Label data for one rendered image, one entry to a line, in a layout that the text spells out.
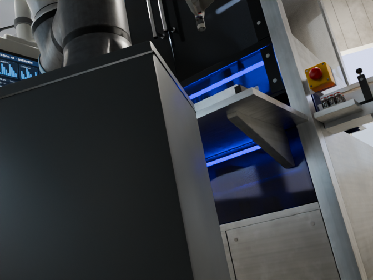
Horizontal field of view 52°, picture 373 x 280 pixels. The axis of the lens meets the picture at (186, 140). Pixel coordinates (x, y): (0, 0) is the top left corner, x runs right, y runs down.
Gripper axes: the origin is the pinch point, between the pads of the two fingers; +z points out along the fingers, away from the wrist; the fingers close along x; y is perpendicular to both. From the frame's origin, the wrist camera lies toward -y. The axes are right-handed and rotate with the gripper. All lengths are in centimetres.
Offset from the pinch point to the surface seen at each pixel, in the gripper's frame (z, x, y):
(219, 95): 23.0, 4.3, -1.4
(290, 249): 67, 41, -8
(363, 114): 30, 52, 24
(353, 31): -114, 319, 4
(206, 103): 23.5, 4.3, -5.7
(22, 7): -66, 12, -97
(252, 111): 27.7, 12.8, 3.0
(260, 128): 30.8, 21.1, 0.6
